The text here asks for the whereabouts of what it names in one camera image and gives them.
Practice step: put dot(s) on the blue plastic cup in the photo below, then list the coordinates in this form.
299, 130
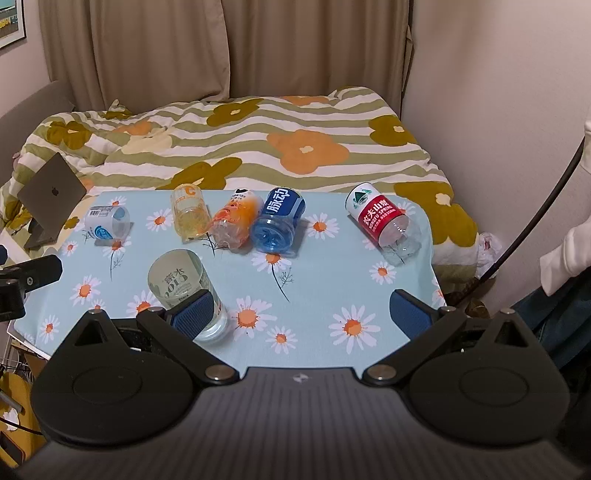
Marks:
279, 217

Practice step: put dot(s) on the yellow label clear cup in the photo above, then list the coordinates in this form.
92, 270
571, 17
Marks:
189, 210

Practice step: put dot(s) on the beige curtain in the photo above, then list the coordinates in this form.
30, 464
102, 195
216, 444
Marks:
314, 46
134, 50

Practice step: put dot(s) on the clear bottle grey label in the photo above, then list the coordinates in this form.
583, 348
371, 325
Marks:
178, 279

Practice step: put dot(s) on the red label clear cup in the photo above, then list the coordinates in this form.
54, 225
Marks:
376, 217

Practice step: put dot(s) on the brown patterned cloth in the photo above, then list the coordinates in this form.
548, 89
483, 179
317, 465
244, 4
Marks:
475, 307

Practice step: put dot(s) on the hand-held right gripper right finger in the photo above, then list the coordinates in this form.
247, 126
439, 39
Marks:
408, 313

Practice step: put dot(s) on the white blue label cup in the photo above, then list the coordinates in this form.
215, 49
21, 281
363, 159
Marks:
104, 222

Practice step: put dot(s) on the white garment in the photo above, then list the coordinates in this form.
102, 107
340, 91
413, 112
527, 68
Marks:
569, 258

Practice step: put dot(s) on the grey bed headboard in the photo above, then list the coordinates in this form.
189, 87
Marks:
34, 104

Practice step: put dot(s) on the grey laptop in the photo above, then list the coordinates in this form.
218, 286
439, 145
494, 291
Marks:
53, 191

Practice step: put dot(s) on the orange label clear cup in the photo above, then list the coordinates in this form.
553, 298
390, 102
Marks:
235, 217

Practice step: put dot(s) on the yellow container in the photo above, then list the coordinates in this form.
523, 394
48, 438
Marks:
18, 397

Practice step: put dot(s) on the white plastic bag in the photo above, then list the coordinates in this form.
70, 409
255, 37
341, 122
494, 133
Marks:
489, 251

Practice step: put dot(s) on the light blue daisy tablecloth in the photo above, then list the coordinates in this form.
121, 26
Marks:
323, 286

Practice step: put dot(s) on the dark blue clothing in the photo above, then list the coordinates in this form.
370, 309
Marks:
565, 325

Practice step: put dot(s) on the framed wall picture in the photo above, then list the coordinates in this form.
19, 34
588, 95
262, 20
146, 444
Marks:
10, 21

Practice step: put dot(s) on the striped floral quilt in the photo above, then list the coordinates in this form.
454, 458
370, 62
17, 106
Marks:
277, 131

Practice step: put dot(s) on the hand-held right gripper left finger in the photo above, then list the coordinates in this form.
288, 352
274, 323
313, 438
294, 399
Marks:
196, 314

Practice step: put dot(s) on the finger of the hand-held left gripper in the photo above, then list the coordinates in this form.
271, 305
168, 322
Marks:
39, 272

